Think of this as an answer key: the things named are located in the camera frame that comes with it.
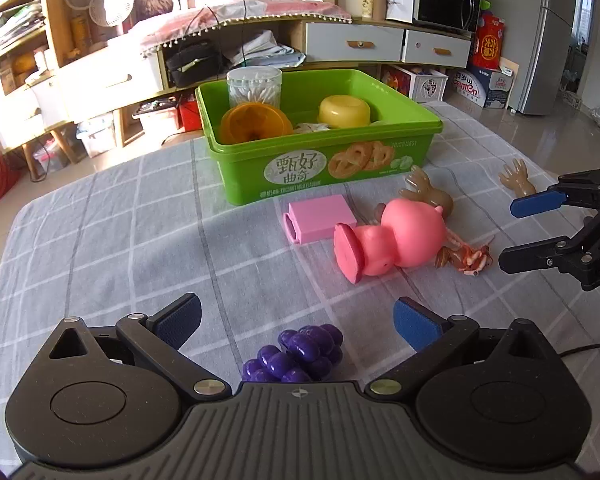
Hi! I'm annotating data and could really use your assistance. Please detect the pink fringed cloth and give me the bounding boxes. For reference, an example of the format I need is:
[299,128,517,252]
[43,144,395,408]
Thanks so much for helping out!
[140,0,353,56]

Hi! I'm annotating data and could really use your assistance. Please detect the white cabinet drawer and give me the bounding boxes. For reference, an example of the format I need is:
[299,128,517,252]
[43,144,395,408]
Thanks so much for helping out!
[0,76,73,151]
[57,52,163,111]

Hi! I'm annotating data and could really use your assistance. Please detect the pile of white papers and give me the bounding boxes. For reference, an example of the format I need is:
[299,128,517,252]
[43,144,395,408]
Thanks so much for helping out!
[222,30,306,68]

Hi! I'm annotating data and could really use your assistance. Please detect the grey refrigerator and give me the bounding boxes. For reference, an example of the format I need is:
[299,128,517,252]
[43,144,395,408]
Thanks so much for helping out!
[512,0,598,117]

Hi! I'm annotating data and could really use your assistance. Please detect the dark amber rubber hand toy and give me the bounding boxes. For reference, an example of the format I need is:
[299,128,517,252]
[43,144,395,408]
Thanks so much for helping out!
[399,165,454,220]

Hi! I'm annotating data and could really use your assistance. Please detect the pink pig toy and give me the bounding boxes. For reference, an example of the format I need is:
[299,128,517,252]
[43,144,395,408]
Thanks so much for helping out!
[333,199,447,285]

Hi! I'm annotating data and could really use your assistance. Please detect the grey checked tablecloth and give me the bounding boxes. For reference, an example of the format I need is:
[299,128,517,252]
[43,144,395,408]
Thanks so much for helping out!
[0,101,600,471]

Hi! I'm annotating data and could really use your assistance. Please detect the grey cabinet drawer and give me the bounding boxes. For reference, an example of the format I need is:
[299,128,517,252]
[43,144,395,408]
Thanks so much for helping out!
[305,22,407,64]
[402,29,473,69]

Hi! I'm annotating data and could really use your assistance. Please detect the pale amber rubber hand toy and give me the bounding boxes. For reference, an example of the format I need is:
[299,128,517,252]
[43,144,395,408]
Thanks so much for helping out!
[498,159,537,198]

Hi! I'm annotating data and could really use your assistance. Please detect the small white desk fan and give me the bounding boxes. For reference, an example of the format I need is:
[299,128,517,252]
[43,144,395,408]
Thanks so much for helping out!
[89,0,135,28]

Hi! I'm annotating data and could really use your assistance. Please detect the yellow canister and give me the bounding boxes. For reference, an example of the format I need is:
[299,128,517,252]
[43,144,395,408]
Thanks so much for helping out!
[70,15,91,58]

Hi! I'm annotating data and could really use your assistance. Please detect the red gift box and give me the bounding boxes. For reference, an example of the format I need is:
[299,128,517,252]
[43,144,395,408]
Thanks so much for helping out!
[472,12,506,70]

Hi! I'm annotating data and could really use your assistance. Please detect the clear cotton swab jar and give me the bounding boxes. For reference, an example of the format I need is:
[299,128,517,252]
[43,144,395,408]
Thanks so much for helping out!
[226,66,283,111]

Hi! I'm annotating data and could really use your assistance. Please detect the orange plastic bowl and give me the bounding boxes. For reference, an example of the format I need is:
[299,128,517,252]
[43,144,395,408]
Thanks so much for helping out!
[219,102,295,145]

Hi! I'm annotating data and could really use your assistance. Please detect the black power cable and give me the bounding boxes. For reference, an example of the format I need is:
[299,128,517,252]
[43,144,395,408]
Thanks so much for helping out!
[237,0,247,63]

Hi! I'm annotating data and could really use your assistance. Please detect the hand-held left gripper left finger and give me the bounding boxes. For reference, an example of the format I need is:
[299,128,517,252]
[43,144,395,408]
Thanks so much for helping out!
[27,292,233,404]

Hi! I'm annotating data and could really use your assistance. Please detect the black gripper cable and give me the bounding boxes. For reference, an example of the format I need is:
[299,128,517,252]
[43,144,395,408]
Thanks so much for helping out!
[560,341,600,357]

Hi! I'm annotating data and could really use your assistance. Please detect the white water carton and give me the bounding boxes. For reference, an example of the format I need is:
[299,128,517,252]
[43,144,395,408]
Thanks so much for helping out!
[447,66,513,109]

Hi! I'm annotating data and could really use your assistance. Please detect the stack of papers and books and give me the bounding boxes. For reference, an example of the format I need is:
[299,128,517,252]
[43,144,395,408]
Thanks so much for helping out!
[0,2,46,53]

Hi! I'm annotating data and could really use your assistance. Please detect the black bag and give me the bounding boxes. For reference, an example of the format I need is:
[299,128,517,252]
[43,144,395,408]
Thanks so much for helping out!
[166,40,223,88]

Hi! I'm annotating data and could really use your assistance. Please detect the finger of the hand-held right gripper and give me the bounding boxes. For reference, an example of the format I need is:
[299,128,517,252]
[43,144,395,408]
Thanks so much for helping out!
[498,240,588,275]
[511,166,600,219]

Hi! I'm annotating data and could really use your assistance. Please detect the purple toy grapes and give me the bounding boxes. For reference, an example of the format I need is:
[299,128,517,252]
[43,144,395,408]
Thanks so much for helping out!
[241,324,345,385]

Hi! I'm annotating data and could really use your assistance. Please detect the green plastic box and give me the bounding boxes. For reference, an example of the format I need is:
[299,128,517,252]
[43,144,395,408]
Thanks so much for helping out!
[195,69,443,207]

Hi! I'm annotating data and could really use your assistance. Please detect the yellow plastic bowl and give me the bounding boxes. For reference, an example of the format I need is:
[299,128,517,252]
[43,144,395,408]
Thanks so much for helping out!
[318,93,372,129]

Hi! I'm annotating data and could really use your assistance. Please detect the pink rectangular box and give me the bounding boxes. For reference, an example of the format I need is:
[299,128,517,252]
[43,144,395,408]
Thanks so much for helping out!
[283,196,358,246]

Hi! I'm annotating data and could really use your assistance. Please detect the wooden shelf unit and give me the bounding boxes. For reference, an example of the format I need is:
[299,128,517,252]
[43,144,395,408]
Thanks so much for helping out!
[0,0,81,181]

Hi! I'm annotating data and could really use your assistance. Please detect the black microwave oven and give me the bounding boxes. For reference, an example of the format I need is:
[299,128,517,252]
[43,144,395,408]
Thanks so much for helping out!
[412,0,482,35]

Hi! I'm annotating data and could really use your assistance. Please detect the clear storage box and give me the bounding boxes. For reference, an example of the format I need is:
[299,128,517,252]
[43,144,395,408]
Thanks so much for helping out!
[75,112,117,158]
[32,137,73,173]

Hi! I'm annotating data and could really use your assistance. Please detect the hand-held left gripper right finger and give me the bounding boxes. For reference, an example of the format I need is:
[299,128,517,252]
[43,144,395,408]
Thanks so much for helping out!
[364,296,563,404]

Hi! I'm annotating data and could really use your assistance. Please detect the wooden TV cabinet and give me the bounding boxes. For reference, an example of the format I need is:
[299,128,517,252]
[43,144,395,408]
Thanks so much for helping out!
[55,10,476,126]

